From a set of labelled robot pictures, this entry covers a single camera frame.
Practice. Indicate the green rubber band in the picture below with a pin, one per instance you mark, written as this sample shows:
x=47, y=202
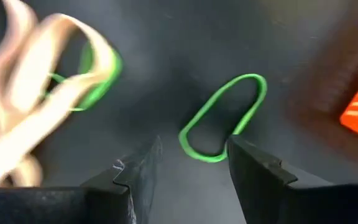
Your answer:
x=210, y=159
x=104, y=87

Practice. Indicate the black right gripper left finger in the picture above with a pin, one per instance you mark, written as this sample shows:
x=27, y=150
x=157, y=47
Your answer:
x=73, y=205

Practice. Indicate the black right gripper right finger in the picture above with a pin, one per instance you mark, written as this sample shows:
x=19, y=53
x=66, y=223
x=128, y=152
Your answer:
x=275, y=199

